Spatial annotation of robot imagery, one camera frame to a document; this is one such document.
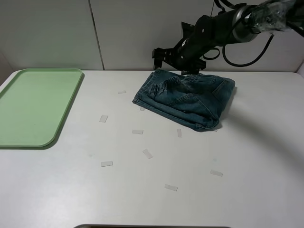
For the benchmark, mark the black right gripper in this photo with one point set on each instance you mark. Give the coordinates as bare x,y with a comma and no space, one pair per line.
180,58

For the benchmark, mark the blue denim children's shorts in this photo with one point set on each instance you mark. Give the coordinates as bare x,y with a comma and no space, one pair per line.
195,101

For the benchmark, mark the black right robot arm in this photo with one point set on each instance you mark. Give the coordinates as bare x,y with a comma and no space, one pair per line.
239,23

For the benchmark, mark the green plastic tray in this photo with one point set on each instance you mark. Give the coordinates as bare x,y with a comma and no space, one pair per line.
34,104

